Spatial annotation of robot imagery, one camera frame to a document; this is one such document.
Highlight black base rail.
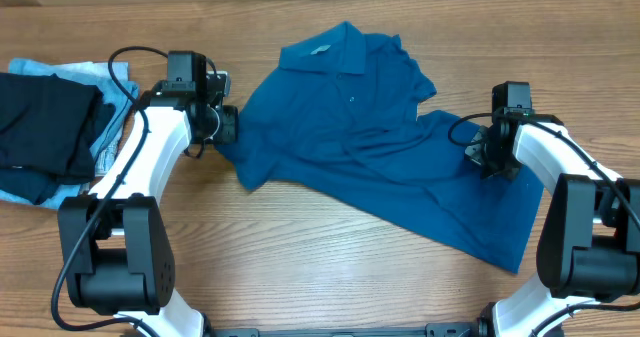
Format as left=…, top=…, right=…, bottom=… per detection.
left=204, top=320, right=496, bottom=337

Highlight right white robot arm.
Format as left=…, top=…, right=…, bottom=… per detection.
left=464, top=81, right=639, bottom=337

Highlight light blue folded garment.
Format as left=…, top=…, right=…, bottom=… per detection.
left=1, top=58, right=139, bottom=210

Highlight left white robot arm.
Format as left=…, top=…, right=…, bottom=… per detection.
left=50, top=51, right=239, bottom=336

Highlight black folded garment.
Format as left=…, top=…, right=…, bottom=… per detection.
left=1, top=73, right=102, bottom=183

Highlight blue polo shirt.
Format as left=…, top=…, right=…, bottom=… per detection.
left=220, top=22, right=543, bottom=273

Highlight dark navy folded garment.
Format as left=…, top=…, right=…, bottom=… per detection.
left=1, top=102, right=115, bottom=205

